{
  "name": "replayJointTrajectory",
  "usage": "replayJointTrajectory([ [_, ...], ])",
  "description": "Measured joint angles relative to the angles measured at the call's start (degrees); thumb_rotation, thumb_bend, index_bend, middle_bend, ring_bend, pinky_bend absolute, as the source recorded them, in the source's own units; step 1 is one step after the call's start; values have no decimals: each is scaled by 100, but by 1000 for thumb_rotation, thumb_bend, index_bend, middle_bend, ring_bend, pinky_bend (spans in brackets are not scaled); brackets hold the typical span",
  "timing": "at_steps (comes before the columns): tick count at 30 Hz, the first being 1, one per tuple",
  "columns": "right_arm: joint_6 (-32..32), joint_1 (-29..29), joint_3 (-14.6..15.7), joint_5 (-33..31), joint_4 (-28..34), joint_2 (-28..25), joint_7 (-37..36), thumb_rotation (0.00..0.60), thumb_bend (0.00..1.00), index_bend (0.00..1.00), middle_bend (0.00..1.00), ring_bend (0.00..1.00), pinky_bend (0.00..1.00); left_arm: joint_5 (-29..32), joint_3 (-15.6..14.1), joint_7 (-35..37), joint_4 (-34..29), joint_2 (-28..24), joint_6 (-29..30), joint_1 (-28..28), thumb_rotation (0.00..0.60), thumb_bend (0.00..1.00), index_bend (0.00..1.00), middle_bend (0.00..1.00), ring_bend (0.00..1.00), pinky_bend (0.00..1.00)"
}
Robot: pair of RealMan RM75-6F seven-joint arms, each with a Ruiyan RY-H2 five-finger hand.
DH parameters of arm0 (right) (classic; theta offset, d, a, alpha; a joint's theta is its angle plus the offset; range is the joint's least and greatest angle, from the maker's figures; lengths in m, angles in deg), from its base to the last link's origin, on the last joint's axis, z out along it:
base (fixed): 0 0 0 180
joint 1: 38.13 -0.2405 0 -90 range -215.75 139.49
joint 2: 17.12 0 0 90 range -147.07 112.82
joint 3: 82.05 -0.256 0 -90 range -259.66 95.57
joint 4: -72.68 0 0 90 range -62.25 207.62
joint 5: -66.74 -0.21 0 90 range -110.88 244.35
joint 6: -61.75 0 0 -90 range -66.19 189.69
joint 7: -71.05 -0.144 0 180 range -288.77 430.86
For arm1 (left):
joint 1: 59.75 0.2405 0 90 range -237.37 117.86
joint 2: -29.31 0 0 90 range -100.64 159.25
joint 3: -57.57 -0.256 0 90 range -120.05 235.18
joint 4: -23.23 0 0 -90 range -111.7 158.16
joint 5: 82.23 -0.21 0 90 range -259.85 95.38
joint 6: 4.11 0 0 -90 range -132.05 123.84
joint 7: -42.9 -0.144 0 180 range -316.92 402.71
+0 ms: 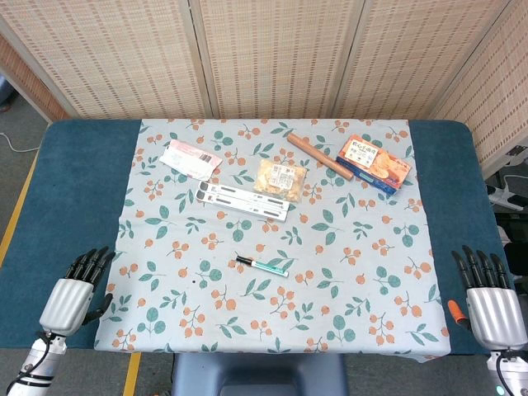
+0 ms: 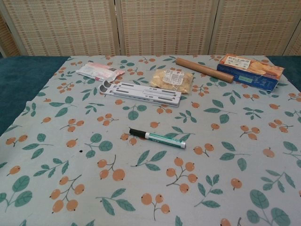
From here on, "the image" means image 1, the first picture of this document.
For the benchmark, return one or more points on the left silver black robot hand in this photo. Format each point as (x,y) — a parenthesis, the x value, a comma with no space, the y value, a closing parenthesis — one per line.
(68,303)

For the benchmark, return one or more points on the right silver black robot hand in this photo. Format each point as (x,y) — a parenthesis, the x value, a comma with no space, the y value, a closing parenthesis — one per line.
(493,315)

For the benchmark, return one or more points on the black marker cap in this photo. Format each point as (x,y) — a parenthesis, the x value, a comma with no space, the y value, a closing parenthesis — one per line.
(243,260)

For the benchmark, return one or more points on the teal and white pen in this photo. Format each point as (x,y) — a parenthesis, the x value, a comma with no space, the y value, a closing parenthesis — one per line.
(270,268)

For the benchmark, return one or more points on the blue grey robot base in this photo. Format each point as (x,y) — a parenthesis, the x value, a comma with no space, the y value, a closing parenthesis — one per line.
(260,375)

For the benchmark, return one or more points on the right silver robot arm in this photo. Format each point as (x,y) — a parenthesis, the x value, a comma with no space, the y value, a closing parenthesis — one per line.
(513,373)

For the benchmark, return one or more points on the teal table cover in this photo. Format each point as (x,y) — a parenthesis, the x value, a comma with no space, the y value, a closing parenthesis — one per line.
(78,198)

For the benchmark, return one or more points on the white power strip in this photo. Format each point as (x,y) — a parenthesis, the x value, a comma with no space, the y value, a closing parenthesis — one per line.
(505,196)

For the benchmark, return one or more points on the pink white plastic package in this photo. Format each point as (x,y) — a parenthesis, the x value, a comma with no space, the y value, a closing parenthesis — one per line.
(187,158)

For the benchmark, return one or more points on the blue orange cookie box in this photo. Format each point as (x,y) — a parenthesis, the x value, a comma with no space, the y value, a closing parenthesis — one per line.
(373,163)

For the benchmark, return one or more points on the white folding stand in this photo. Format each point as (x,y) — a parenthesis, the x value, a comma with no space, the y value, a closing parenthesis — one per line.
(243,201)

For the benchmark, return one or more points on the floral printed tablecloth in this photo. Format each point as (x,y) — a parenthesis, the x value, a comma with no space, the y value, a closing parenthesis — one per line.
(268,231)

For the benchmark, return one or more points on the woven bamboo screen panel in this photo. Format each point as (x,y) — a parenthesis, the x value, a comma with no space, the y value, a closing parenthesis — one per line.
(276,53)
(416,57)
(499,90)
(24,82)

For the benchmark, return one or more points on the wooden rolling pin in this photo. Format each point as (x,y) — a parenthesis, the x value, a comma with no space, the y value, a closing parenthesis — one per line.
(319,156)

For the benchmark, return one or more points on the clear snack bag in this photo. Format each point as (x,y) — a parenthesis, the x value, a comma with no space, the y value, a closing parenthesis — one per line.
(280,180)

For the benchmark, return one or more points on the folding woven screen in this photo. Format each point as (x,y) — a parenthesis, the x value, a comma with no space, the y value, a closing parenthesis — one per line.
(107,57)

